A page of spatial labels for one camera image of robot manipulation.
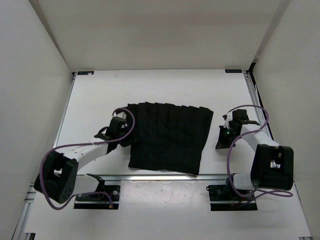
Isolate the black skirt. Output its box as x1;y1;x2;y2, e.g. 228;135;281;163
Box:
126;102;214;175

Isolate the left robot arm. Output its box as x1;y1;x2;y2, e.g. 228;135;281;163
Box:
33;113;136;210

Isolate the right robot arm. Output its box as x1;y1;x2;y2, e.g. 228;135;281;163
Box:
215;109;294;200

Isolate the right blue corner label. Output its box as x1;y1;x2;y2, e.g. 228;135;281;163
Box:
225;69;243;74

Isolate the blue corner label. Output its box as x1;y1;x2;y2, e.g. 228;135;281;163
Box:
225;69;243;74
77;71;94;76

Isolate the left blue corner label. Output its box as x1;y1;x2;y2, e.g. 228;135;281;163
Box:
77;71;94;76

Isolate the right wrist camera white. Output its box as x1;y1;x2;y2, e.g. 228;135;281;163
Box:
222;114;233;129

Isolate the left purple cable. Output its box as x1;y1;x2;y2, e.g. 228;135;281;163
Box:
39;106;137;210

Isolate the purple cable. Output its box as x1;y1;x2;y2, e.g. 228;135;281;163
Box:
39;106;137;210
223;104;294;208

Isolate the front aluminium rail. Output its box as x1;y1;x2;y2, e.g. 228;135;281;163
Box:
41;173;232;183

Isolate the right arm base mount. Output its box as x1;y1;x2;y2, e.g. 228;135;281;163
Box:
206;178;258;212

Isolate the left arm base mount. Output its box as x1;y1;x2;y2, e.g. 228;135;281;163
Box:
73;173;121;210

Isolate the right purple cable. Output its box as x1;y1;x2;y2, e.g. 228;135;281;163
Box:
223;104;294;208

